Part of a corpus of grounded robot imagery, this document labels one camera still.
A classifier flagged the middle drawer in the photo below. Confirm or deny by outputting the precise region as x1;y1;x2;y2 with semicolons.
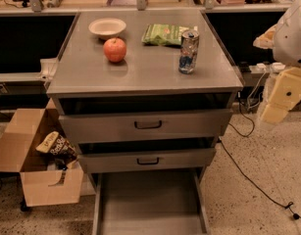
78;148;216;173

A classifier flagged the grey drawer cabinet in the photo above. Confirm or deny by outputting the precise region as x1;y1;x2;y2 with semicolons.
46;9;245;188

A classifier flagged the drawer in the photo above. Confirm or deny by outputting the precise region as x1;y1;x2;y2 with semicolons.
78;148;216;173
59;109;232;144
92;169;211;235

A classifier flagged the red apple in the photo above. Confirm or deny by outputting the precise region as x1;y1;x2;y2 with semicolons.
103;37;126;63

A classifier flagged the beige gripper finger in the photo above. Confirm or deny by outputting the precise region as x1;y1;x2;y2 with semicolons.
260;68;301;124
253;25;276;49

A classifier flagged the brown snack bag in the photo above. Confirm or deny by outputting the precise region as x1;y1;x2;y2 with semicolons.
36;131;77;157

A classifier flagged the bottom drawer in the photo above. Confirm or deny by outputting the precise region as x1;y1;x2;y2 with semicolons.
92;169;211;235

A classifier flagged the green chip bag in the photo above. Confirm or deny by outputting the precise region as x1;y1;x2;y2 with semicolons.
141;23;198;46

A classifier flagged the cardboard box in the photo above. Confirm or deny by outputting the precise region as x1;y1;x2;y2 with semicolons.
0;109;83;207

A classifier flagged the top drawer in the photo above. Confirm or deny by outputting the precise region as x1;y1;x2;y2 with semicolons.
59;109;232;144

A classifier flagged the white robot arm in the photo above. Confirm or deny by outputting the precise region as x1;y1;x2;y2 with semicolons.
253;0;301;126

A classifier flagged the white power strip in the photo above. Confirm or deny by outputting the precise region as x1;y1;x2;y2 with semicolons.
256;62;285;72

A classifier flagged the black floor cable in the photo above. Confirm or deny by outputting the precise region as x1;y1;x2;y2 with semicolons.
218;101;301;221

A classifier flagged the redbull can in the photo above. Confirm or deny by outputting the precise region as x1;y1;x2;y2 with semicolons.
178;29;199;74

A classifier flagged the white bowl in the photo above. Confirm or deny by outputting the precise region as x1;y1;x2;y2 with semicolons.
88;18;126;40

